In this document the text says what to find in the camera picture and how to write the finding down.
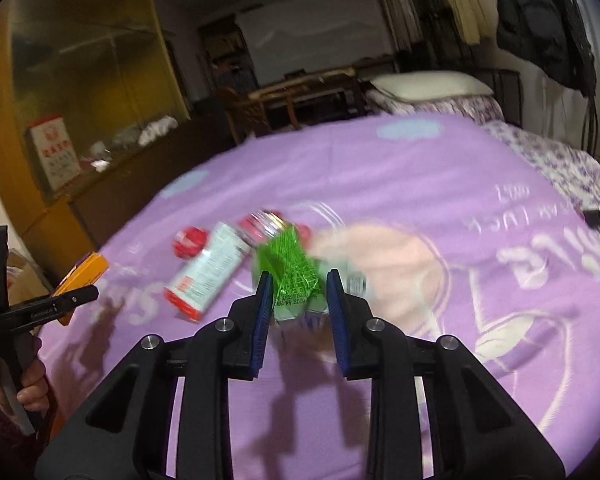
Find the red plastic jelly cup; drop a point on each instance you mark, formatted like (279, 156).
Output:
(189, 242)

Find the person's left hand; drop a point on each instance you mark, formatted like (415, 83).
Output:
(34, 395)

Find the colourful striped paper box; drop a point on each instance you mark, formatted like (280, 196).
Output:
(86, 272)

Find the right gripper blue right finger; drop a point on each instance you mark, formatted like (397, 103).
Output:
(338, 314)

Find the white pillow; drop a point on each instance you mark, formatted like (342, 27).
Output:
(431, 85)

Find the purple printed bed blanket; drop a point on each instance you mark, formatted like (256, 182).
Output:
(448, 230)

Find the clear pink plastic bag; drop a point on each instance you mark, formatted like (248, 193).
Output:
(263, 225)

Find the green paper carton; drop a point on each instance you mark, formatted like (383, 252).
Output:
(298, 283)

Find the white medicine box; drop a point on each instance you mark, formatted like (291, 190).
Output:
(195, 287)

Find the floral bed sheet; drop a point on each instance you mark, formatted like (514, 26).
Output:
(575, 174)

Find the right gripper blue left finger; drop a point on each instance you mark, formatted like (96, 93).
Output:
(262, 320)

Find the floral folded quilt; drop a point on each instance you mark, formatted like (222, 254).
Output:
(480, 109)

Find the white cloth on cabinet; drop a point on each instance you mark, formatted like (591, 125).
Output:
(155, 130)

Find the red white sign board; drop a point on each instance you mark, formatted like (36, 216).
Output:
(55, 151)

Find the wooden armchair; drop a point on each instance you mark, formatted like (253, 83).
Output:
(293, 104)

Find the cardboard box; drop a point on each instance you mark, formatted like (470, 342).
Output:
(24, 283)

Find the wooden glass cabinet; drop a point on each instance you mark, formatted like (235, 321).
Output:
(103, 66)

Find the black hanging jacket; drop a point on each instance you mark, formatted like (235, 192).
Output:
(551, 35)

